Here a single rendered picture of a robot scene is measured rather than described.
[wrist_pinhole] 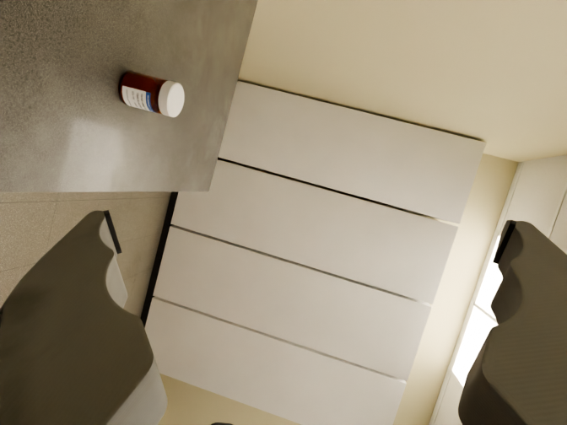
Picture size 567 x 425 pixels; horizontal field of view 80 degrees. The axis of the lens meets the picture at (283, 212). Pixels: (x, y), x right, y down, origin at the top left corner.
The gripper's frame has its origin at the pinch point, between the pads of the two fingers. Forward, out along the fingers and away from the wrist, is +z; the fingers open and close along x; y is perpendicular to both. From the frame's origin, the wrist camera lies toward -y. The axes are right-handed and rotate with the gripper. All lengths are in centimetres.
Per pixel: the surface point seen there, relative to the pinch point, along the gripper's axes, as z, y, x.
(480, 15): 112, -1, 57
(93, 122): 29.2, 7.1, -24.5
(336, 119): 240, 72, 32
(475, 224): 229, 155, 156
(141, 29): 39.6, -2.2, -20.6
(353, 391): 137, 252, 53
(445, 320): 191, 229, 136
